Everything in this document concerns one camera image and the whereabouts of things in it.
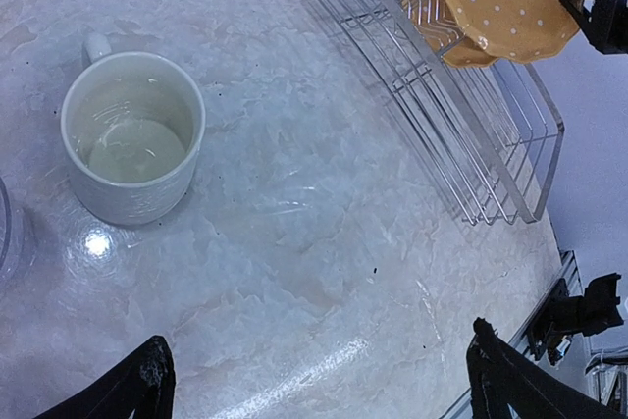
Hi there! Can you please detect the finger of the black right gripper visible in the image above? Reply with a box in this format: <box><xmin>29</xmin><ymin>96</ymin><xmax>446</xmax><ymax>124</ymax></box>
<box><xmin>559</xmin><ymin>0</ymin><xmax>627</xmax><ymax>54</ymax></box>

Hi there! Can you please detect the metal wire dish rack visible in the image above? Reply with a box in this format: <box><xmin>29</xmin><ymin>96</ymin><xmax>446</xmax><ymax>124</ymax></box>
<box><xmin>317</xmin><ymin>0</ymin><xmax>564</xmax><ymax>225</ymax></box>

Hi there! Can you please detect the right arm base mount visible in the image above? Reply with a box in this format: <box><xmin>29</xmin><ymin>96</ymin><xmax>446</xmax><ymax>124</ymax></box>
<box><xmin>526</xmin><ymin>273</ymin><xmax>624</xmax><ymax>365</ymax></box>

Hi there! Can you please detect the clear glass tumbler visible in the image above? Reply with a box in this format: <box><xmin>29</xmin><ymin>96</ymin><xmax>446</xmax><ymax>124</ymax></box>
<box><xmin>1</xmin><ymin>180</ymin><xmax>31</xmax><ymax>291</ymax></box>

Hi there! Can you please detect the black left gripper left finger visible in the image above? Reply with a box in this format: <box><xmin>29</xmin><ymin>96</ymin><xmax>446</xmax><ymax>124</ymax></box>
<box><xmin>39</xmin><ymin>335</ymin><xmax>176</xmax><ymax>418</ymax></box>

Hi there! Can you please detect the front aluminium rail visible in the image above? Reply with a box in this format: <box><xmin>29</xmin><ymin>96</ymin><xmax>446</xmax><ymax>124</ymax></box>
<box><xmin>441</xmin><ymin>249</ymin><xmax>628</xmax><ymax>419</ymax></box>

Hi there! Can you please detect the white ribbed ceramic mug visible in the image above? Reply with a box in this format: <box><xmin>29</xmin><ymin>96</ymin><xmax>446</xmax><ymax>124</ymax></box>
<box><xmin>60</xmin><ymin>32</ymin><xmax>206</xmax><ymax>226</ymax></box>

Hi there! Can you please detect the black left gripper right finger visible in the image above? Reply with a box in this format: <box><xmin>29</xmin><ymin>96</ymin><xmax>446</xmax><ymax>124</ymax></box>
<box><xmin>466</xmin><ymin>318</ymin><xmax>622</xmax><ymax>418</ymax></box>

